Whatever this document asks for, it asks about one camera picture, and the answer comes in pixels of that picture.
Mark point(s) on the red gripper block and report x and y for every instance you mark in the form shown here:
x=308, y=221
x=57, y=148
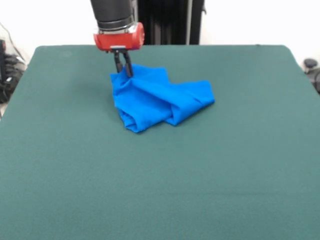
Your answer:
x=117, y=41

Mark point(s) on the blue shirt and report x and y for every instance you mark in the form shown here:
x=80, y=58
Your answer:
x=155, y=100

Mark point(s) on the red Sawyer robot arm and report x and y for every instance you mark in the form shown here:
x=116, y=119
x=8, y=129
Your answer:
x=112, y=12

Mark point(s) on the dark green table cloth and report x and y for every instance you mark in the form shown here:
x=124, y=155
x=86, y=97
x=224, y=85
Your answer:
x=160, y=187

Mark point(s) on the grey stand foot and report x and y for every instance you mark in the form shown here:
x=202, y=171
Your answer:
x=311, y=63

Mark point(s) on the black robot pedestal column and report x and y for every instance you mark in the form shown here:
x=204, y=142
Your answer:
x=170, y=22

